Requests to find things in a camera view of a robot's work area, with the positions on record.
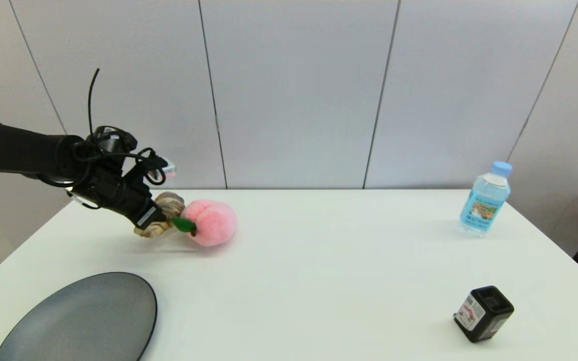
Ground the long striped bread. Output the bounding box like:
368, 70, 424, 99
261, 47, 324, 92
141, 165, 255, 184
133, 192, 187, 238

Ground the pink plush peach toy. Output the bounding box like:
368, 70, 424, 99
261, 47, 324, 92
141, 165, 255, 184
171, 200, 238, 247

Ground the dark grey round plate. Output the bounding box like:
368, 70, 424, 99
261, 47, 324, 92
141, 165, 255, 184
0, 272, 158, 361

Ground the clear bottle with blue label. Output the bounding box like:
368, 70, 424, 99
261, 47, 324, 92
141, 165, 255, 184
460, 160, 513, 237

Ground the small black box, red label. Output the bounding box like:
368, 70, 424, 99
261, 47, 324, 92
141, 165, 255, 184
453, 286, 515, 343

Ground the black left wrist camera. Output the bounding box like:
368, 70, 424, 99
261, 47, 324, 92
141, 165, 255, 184
141, 155, 177, 184

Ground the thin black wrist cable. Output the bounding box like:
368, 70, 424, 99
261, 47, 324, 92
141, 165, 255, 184
43, 68, 169, 189

